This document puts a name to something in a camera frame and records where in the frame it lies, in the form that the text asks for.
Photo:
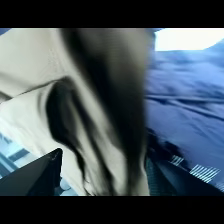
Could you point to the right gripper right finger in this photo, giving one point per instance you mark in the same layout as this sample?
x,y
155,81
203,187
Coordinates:
x,y
176,183

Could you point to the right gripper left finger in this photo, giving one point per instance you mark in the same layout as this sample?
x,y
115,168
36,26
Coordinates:
x,y
36,176

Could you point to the beige garment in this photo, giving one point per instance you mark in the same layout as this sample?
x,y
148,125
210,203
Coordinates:
x,y
30,63

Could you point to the blue garment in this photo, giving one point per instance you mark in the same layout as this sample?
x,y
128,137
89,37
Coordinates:
x,y
186,100

